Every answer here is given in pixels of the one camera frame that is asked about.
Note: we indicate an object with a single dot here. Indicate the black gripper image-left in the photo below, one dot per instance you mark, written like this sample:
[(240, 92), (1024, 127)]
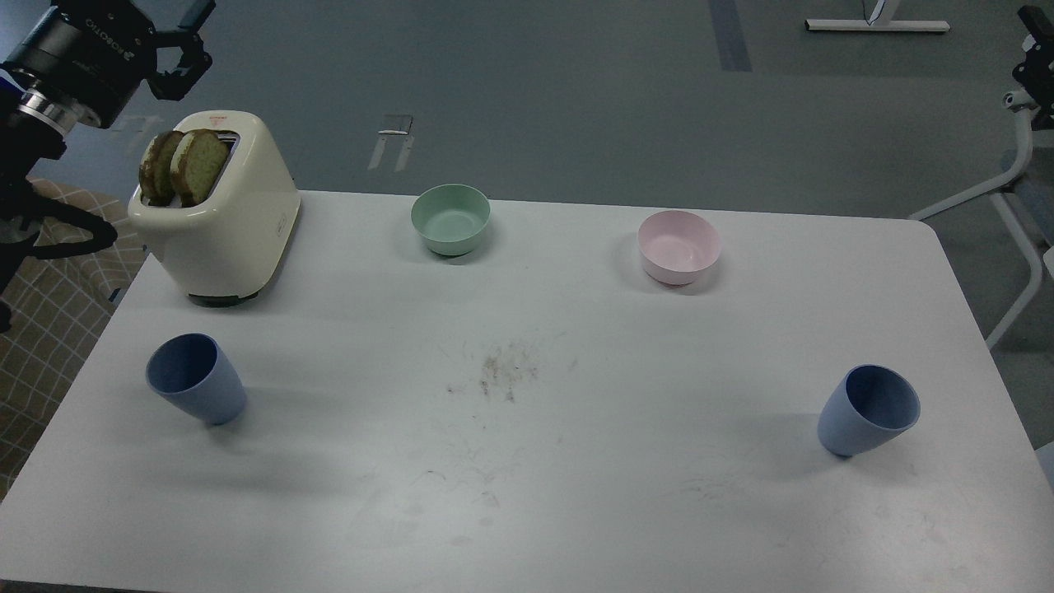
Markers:
[(95, 54)]

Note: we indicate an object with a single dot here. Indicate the blue cup image-left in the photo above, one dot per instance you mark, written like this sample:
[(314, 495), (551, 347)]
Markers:
[(192, 372)]

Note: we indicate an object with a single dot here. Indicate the blue cup image-right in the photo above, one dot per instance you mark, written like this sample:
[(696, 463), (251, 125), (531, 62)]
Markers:
[(870, 406)]

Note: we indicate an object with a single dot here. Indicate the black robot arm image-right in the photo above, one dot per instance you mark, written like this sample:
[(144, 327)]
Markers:
[(1035, 74)]

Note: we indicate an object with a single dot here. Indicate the right toast slice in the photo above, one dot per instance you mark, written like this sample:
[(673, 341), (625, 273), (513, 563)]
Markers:
[(196, 164)]

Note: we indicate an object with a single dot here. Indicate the toast slice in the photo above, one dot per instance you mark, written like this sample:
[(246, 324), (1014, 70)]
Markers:
[(196, 164), (155, 184)]

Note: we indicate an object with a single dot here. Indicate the left toast slice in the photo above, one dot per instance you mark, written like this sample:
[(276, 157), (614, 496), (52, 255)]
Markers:
[(155, 184)]

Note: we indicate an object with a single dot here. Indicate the cream white toaster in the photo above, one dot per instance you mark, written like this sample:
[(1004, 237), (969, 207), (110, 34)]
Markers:
[(224, 246)]

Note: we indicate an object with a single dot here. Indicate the checkered beige cloth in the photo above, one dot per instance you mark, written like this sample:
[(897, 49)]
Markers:
[(59, 310)]

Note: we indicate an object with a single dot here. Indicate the green bowl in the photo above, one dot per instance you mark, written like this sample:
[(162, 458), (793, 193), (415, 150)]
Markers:
[(451, 219)]

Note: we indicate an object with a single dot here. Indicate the pink bowl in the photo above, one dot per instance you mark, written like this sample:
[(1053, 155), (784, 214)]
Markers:
[(677, 247)]

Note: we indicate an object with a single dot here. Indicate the white desk foot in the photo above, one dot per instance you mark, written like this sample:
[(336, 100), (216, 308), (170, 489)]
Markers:
[(880, 19)]

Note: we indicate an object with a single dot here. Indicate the white chair frame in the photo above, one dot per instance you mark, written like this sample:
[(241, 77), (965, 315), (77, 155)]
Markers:
[(1022, 197)]

